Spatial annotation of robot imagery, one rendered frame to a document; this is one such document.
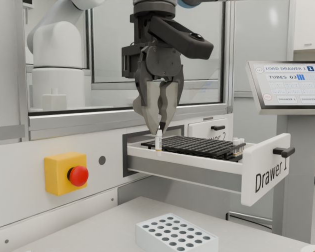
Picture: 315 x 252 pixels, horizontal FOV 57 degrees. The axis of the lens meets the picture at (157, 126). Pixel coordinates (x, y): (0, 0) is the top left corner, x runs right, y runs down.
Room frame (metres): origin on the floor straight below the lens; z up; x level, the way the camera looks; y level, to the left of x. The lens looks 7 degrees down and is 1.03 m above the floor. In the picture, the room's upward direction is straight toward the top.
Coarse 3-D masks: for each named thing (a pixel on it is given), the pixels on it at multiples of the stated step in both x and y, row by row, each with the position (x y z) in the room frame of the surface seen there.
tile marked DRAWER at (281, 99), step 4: (276, 96) 1.37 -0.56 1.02; (280, 96) 1.37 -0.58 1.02; (284, 96) 1.37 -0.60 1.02; (288, 96) 1.37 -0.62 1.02; (292, 96) 1.38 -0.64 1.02; (280, 100) 1.36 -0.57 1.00; (284, 100) 1.36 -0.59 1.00; (288, 100) 1.36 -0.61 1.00; (292, 100) 1.36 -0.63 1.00; (296, 100) 1.36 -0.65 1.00
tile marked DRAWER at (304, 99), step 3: (300, 96) 1.38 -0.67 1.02; (303, 96) 1.38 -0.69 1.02; (306, 96) 1.38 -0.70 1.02; (309, 96) 1.38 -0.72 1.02; (312, 96) 1.38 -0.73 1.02; (300, 99) 1.36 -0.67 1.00; (303, 99) 1.37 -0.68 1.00; (306, 99) 1.37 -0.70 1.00; (309, 99) 1.37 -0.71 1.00; (312, 99) 1.37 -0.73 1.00; (303, 102) 1.35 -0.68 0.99; (306, 102) 1.35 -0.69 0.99; (309, 102) 1.36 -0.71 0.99; (312, 102) 1.36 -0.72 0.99
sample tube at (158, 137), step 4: (160, 132) 0.49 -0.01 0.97; (156, 136) 0.49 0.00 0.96; (160, 136) 0.50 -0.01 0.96; (156, 140) 0.49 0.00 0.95; (160, 140) 0.50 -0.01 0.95; (156, 144) 0.50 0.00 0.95; (160, 144) 0.50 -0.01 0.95; (156, 148) 0.50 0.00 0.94; (160, 148) 0.50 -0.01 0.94; (156, 152) 0.50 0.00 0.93; (160, 152) 0.50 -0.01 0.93
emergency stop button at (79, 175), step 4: (76, 168) 0.54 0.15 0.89; (80, 168) 0.54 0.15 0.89; (84, 168) 0.55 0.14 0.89; (72, 172) 0.53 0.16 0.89; (76, 172) 0.53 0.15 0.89; (80, 172) 0.54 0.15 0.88; (84, 172) 0.54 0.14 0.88; (72, 176) 0.53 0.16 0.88; (76, 176) 0.53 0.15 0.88; (80, 176) 0.54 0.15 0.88; (84, 176) 0.54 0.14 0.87; (72, 180) 0.53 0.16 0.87; (76, 180) 0.53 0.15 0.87; (80, 180) 0.54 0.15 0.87; (84, 180) 0.54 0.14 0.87; (72, 184) 0.54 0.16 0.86; (76, 184) 0.53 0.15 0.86; (80, 184) 0.54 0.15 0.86
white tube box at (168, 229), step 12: (168, 216) 0.54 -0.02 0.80; (144, 228) 0.49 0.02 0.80; (156, 228) 0.49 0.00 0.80; (168, 228) 0.49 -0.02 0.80; (180, 228) 0.49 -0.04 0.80; (192, 228) 0.49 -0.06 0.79; (144, 240) 0.48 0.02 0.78; (156, 240) 0.45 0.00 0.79; (168, 240) 0.45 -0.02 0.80; (180, 240) 0.46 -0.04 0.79; (192, 240) 0.45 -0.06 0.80; (204, 240) 0.45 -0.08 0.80; (216, 240) 0.45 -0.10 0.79
